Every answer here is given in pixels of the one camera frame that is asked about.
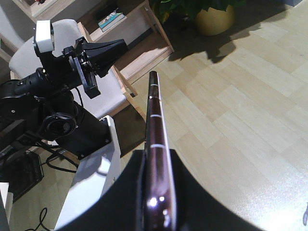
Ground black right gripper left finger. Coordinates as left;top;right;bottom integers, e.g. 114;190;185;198
55;150;145;231

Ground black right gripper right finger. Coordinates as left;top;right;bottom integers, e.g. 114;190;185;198
170;149;260;231

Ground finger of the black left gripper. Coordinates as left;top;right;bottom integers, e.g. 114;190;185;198
89;58;113;77
85;39;128;63

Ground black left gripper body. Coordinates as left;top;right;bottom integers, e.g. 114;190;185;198
63;37;100;99

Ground black smartphone purple case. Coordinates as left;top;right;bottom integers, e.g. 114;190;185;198
142;71;177;231

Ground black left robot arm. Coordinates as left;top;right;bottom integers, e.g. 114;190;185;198
0;37;128;159

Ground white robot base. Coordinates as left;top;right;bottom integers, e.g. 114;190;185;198
55;115;121;231

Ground grey cushioned wooden chair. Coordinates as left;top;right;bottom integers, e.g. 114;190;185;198
0;18;147;121

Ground stacked books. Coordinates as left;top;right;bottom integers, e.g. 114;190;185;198
98;9;126;32

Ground wooden bookshelf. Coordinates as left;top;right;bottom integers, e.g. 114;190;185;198
14;0;174;83

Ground yellow plant pot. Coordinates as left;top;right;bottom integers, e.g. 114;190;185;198
194;5;235;36

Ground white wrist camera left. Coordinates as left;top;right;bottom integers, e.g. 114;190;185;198
34;20;54;53

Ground black wire basket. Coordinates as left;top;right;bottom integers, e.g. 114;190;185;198
0;152;44;203

